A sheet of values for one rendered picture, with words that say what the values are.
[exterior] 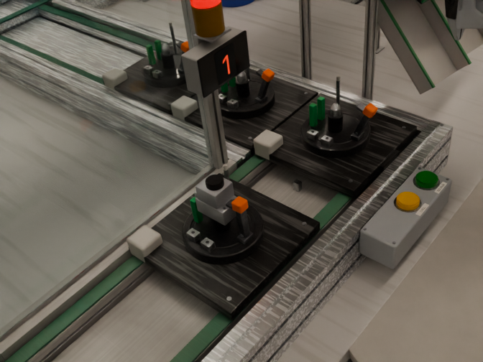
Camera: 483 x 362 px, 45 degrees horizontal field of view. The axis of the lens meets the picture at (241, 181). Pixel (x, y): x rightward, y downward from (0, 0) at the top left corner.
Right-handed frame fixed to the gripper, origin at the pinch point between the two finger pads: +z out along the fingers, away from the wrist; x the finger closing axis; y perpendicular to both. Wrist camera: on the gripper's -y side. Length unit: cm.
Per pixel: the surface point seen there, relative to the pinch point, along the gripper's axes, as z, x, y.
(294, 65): 37, 29, -56
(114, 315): 32, -60, -27
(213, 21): -5.6, -25.1, -29.6
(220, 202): 16.6, -40.2, -18.2
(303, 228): 26.2, -29.8, -9.6
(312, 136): 23.1, -10.7, -21.2
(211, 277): 26, -47, -15
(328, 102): 26.2, 4.7, -27.8
